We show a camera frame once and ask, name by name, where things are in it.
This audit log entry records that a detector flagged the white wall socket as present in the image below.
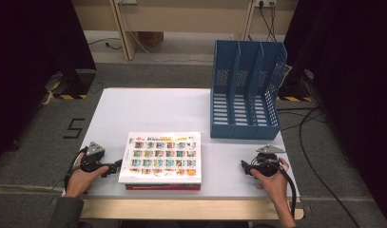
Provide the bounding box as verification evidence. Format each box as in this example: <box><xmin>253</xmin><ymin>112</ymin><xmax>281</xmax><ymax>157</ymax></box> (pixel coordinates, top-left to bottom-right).
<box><xmin>255</xmin><ymin>0</ymin><xmax>278</xmax><ymax>9</ymax></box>

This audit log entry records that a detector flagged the black stand base striped tape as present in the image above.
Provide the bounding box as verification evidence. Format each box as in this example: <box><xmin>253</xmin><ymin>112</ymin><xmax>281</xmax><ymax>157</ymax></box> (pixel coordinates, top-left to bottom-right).
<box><xmin>51</xmin><ymin>68</ymin><xmax>97</xmax><ymax>101</ymax></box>
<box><xmin>277</xmin><ymin>66</ymin><xmax>313</xmax><ymax>104</ymax></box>

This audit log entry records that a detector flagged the hand-held gripper cable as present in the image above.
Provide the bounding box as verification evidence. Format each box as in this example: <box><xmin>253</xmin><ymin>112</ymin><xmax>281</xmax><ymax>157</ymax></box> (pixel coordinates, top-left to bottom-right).
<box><xmin>276</xmin><ymin>166</ymin><xmax>300</xmax><ymax>220</ymax></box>
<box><xmin>63</xmin><ymin>145</ymin><xmax>89</xmax><ymax>192</ymax></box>

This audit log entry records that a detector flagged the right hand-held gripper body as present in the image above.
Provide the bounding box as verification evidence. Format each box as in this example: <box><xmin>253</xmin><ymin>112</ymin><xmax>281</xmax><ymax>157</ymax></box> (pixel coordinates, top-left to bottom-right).
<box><xmin>251</xmin><ymin>143</ymin><xmax>287</xmax><ymax>178</ymax></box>

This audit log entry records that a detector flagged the long black floor cable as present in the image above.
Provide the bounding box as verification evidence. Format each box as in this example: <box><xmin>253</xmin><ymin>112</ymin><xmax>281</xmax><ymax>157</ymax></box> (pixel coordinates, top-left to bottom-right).
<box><xmin>297</xmin><ymin>106</ymin><xmax>362</xmax><ymax>228</ymax></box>

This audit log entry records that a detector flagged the black floor cable with plug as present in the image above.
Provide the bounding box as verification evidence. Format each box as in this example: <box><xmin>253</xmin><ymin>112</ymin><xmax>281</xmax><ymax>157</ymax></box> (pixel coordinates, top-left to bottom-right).
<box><xmin>87</xmin><ymin>37</ymin><xmax>124</xmax><ymax>51</ymax></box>

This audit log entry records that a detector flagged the short black floor cable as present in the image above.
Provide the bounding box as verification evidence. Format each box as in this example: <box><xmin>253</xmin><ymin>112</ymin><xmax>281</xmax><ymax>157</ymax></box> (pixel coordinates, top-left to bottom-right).
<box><xmin>280</xmin><ymin>111</ymin><xmax>329</xmax><ymax>132</ymax></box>

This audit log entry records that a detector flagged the blue plastic file rack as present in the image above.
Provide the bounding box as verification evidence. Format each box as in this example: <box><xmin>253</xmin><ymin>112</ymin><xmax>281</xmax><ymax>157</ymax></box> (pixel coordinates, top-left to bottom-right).
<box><xmin>209</xmin><ymin>39</ymin><xmax>289</xmax><ymax>141</ymax></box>

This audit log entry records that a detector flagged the brown cardboard box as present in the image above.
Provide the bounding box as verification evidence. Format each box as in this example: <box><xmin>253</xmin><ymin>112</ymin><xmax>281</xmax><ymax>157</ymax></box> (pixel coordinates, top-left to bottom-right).
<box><xmin>137</xmin><ymin>30</ymin><xmax>164</xmax><ymax>46</ymax></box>

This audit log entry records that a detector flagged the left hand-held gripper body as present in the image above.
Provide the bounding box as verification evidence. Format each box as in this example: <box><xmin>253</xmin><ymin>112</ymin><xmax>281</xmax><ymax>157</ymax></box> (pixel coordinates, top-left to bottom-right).
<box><xmin>80</xmin><ymin>142</ymin><xmax>117</xmax><ymax>174</ymax></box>

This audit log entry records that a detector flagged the red cover book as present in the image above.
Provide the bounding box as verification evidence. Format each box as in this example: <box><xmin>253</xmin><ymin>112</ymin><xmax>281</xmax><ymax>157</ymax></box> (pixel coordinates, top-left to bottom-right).
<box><xmin>125</xmin><ymin>184</ymin><xmax>202</xmax><ymax>192</ymax></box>

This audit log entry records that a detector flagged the right hand-held gripper cable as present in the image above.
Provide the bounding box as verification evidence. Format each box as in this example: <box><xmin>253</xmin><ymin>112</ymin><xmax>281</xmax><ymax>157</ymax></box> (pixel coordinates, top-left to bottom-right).
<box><xmin>276</xmin><ymin>166</ymin><xmax>300</xmax><ymax>220</ymax></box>

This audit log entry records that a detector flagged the black curtain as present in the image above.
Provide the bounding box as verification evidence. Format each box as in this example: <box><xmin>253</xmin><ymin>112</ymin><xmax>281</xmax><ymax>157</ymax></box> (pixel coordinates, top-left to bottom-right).
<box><xmin>281</xmin><ymin>0</ymin><xmax>387</xmax><ymax>224</ymax></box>
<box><xmin>0</xmin><ymin>0</ymin><xmax>97</xmax><ymax>167</ymax></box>

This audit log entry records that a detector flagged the left hand-held gripper cable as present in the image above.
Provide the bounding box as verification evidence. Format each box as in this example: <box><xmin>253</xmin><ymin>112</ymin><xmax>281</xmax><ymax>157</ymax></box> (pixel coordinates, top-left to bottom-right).
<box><xmin>63</xmin><ymin>145</ymin><xmax>89</xmax><ymax>192</ymax></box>

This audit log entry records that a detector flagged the person's right hand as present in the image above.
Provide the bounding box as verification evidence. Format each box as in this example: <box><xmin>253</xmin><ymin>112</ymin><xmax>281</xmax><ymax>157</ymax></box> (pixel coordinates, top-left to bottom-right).
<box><xmin>249</xmin><ymin>157</ymin><xmax>291</xmax><ymax>207</ymax></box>

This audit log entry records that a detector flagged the light wooden desk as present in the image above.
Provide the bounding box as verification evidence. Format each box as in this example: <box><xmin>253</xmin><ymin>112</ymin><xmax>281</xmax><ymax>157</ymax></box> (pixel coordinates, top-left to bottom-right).
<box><xmin>70</xmin><ymin>0</ymin><xmax>300</xmax><ymax>62</ymax></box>

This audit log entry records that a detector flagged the white picture-grid book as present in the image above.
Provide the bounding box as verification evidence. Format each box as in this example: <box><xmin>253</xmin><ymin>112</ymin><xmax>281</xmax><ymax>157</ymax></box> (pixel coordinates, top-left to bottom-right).
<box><xmin>117</xmin><ymin>131</ymin><xmax>203</xmax><ymax>185</ymax></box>

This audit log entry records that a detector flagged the black power cable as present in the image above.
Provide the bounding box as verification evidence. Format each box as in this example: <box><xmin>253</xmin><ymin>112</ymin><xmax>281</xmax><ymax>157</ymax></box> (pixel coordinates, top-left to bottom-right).
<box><xmin>259</xmin><ymin>1</ymin><xmax>276</xmax><ymax>42</ymax></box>
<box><xmin>269</xmin><ymin>1</ymin><xmax>278</xmax><ymax>42</ymax></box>

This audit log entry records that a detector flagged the person's left hand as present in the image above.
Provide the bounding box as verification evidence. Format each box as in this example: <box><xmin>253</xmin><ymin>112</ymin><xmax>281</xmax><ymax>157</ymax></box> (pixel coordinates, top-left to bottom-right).
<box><xmin>65</xmin><ymin>153</ymin><xmax>110</xmax><ymax>200</ymax></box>

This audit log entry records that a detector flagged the white floor cable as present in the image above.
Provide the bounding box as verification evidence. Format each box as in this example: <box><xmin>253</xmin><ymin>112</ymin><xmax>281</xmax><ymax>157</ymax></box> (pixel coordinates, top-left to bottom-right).
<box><xmin>129</xmin><ymin>30</ymin><xmax>215</xmax><ymax>64</ymax></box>

